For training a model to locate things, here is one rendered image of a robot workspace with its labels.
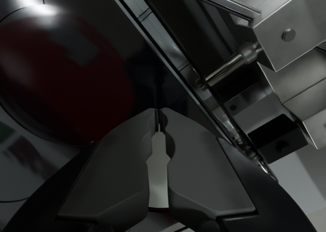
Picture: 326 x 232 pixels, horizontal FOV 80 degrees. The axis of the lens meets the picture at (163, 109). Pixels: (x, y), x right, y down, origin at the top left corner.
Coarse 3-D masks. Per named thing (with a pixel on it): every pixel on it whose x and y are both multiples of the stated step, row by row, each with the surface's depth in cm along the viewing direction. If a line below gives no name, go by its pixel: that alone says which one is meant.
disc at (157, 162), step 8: (152, 136) 15; (160, 136) 15; (152, 144) 16; (160, 144) 16; (152, 152) 16; (160, 152) 16; (152, 160) 17; (160, 160) 17; (168, 160) 17; (152, 168) 17; (160, 168) 17; (152, 176) 18; (160, 176) 18; (152, 184) 18; (160, 184) 18; (152, 192) 19; (160, 192) 19; (152, 200) 19; (160, 200) 19
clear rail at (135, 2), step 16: (128, 0) 11; (144, 0) 11; (160, 16) 12; (144, 32) 12; (160, 32) 12; (160, 48) 12; (176, 48) 12; (176, 64) 13; (192, 64) 13; (192, 80) 13; (208, 96) 14; (208, 112) 15; (224, 112) 14; (224, 128) 15; (240, 128) 15; (240, 144) 16; (256, 160) 16; (272, 176) 18
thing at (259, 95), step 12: (252, 72) 21; (228, 84) 22; (240, 84) 20; (252, 84) 19; (228, 96) 20; (240, 96) 20; (252, 96) 20; (264, 96) 20; (228, 108) 20; (240, 108) 20
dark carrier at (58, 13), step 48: (0, 0) 11; (48, 0) 11; (96, 0) 11; (0, 48) 12; (48, 48) 12; (96, 48) 12; (144, 48) 12; (0, 96) 14; (48, 96) 14; (96, 96) 14; (144, 96) 14; (0, 144) 16; (48, 144) 16; (0, 192) 18
